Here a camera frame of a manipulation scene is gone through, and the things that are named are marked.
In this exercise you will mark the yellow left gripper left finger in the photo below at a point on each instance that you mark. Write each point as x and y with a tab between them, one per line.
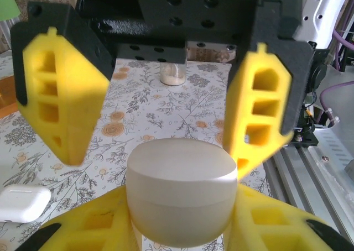
83	229

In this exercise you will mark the green plastic wine glass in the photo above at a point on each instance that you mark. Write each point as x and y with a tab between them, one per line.
7	2

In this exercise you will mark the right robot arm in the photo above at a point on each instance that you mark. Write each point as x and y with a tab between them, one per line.
326	13

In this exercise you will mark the small glass jar black lid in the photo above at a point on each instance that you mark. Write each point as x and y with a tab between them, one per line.
172	78

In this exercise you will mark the white rectangular earbud case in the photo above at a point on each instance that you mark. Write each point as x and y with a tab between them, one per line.
22	204

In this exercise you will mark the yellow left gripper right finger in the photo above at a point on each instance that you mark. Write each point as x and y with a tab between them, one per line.
276	223

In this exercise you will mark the gold rack with orange base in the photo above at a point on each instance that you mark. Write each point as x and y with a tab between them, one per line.
7	96

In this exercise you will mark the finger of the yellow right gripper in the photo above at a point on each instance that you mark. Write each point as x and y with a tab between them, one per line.
235	115
69	96

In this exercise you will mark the aluminium front rail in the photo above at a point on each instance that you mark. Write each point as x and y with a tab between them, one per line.
298	184

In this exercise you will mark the round white earbud charging case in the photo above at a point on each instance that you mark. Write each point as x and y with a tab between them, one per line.
182	195

